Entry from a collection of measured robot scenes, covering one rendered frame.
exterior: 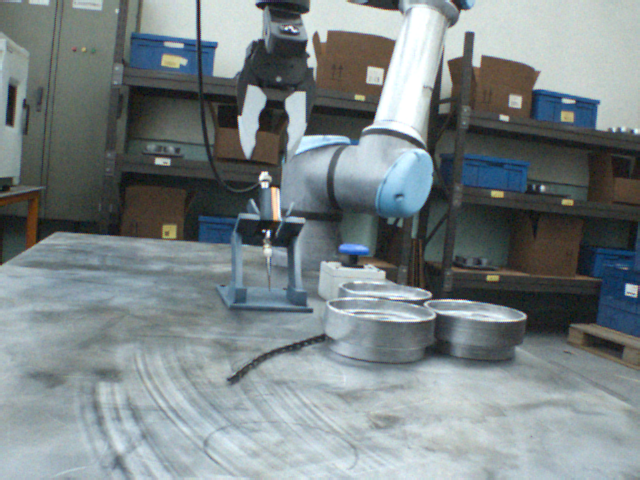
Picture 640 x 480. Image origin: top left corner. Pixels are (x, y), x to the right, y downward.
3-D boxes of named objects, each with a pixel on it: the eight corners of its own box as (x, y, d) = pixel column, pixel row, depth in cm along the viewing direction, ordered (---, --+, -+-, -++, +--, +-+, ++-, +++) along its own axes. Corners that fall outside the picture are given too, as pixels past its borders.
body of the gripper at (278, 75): (294, 97, 93) (303, 11, 92) (308, 91, 85) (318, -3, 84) (239, 90, 91) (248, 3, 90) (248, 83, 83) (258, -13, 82)
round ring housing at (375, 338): (365, 369, 58) (371, 322, 58) (300, 340, 67) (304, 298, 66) (453, 360, 64) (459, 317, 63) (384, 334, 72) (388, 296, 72)
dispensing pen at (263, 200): (261, 283, 79) (256, 162, 87) (254, 298, 82) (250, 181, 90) (279, 284, 79) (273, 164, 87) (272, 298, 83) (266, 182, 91)
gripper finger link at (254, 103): (245, 160, 91) (265, 93, 90) (252, 160, 85) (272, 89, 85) (223, 153, 90) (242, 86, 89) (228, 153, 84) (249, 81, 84)
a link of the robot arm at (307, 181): (301, 207, 132) (307, 137, 131) (363, 215, 125) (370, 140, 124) (264, 206, 122) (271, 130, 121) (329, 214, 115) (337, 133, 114)
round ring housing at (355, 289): (370, 312, 84) (373, 279, 84) (444, 329, 78) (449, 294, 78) (316, 320, 76) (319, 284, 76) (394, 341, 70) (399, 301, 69)
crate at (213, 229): (274, 251, 458) (277, 218, 456) (280, 258, 421) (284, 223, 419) (196, 245, 449) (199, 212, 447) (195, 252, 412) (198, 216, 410)
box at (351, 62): (399, 99, 424) (404, 38, 421) (311, 89, 416) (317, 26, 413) (386, 104, 460) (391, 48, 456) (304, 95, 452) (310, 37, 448)
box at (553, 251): (585, 279, 471) (593, 218, 467) (522, 275, 458) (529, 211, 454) (553, 270, 513) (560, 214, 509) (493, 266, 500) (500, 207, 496)
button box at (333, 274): (382, 306, 89) (386, 269, 89) (329, 303, 88) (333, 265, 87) (365, 295, 97) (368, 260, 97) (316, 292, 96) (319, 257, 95)
